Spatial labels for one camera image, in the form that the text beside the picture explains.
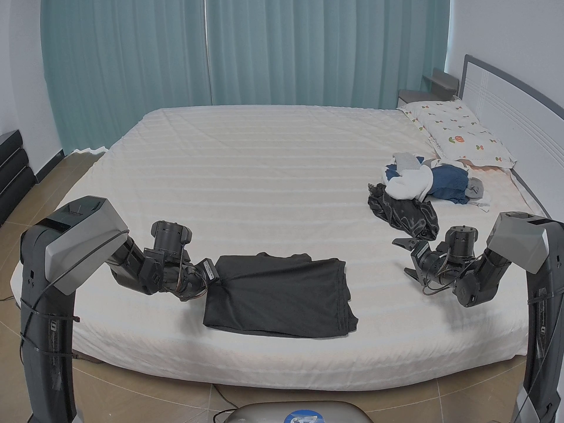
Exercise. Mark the black T-shirt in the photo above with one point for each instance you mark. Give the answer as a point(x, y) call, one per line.
point(277, 298)

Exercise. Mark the white printed pillow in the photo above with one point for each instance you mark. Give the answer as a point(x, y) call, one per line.
point(458, 132)

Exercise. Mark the grey bedside table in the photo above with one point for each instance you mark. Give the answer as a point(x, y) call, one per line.
point(436, 84)

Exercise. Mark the bed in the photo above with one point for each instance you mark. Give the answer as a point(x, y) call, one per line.
point(264, 170)

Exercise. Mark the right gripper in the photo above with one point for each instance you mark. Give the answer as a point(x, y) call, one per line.
point(432, 267)

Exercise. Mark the black chest of drawers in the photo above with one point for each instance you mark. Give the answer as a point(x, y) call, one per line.
point(13, 170)

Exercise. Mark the pile of clothes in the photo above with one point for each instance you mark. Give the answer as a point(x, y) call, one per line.
point(409, 187)

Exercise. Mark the blue-green curtain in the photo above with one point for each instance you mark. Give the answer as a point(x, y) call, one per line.
point(123, 60)
point(330, 38)

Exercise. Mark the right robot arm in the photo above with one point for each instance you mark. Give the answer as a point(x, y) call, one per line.
point(520, 240)

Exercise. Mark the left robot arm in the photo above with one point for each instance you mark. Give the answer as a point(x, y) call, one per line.
point(79, 236)

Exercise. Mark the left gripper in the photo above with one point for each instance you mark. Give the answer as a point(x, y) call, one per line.
point(198, 282)

